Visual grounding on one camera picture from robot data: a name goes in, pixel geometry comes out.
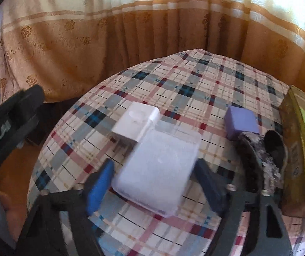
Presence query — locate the cream and orange curtain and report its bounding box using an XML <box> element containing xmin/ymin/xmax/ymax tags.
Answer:
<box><xmin>0</xmin><ymin>0</ymin><xmax>305</xmax><ymax>104</ymax></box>

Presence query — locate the gold metal tin tray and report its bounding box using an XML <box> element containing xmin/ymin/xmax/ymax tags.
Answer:
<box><xmin>278</xmin><ymin>85</ymin><xmax>305</xmax><ymax>218</ymax></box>

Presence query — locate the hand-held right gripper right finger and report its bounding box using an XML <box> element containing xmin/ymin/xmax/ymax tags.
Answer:
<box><xmin>194</xmin><ymin>158</ymin><xmax>294</xmax><ymax>256</ymax></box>

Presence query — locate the purple box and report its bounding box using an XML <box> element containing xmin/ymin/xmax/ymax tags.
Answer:
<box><xmin>224</xmin><ymin>106</ymin><xmax>261</xmax><ymax>140</ymax></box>

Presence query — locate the small white box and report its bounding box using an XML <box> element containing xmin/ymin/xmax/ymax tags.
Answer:
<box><xmin>111</xmin><ymin>101</ymin><xmax>160</xmax><ymax>146</ymax></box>

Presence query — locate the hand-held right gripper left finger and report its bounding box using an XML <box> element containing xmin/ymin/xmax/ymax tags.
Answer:
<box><xmin>17</xmin><ymin>159</ymin><xmax>116</xmax><ymax>256</ymax></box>

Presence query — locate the translucent floss pick box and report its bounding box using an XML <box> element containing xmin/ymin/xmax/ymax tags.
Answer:
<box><xmin>111</xmin><ymin>130</ymin><xmax>201</xmax><ymax>217</ymax></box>

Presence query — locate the plaid tablecloth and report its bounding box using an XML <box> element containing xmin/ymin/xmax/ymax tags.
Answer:
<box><xmin>26</xmin><ymin>48</ymin><xmax>305</xmax><ymax>256</ymax></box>

